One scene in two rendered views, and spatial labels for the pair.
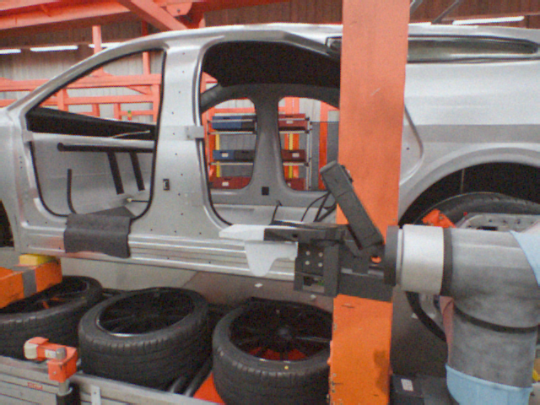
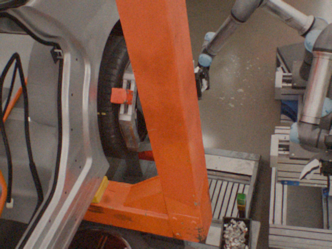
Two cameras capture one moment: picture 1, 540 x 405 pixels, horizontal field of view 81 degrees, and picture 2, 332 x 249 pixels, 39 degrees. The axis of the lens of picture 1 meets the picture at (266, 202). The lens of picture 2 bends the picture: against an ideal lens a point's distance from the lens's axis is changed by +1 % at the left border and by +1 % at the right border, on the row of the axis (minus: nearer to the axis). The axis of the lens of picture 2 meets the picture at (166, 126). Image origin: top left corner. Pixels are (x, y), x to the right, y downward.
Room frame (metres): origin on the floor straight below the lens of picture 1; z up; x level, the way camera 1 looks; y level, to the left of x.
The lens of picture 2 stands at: (0.73, 0.96, 2.45)
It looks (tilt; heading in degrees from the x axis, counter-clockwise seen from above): 44 degrees down; 280
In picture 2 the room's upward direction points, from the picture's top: 11 degrees counter-clockwise
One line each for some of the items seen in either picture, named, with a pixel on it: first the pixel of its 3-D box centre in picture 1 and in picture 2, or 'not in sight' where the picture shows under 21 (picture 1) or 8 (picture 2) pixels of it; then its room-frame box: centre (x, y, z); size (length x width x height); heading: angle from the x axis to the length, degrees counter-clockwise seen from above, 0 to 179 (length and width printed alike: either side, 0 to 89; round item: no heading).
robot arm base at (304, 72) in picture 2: not in sight; (314, 65); (0.25, -1.03, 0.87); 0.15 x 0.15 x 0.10
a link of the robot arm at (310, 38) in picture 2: not in sight; (316, 46); (0.25, -1.03, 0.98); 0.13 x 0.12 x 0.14; 79
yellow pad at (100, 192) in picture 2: not in sight; (90, 187); (1.42, -0.43, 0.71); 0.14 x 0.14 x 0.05; 75
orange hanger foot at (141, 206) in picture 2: not in sight; (122, 194); (1.26, -0.38, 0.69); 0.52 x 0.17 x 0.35; 165
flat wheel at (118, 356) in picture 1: (148, 329); not in sight; (1.64, 0.65, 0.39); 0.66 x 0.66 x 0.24
